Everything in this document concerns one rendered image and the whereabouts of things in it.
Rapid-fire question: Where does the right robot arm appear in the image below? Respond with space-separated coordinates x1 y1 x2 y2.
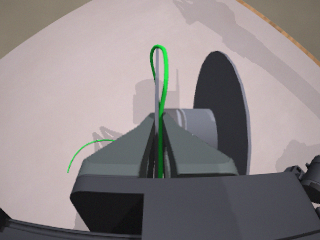
290 155 320 204

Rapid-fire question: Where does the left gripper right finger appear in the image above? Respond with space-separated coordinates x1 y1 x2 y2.
162 112 239 178

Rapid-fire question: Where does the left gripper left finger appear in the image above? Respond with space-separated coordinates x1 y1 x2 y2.
77 113 155 178

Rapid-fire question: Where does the green cable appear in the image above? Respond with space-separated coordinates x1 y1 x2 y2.
67 44 168 178

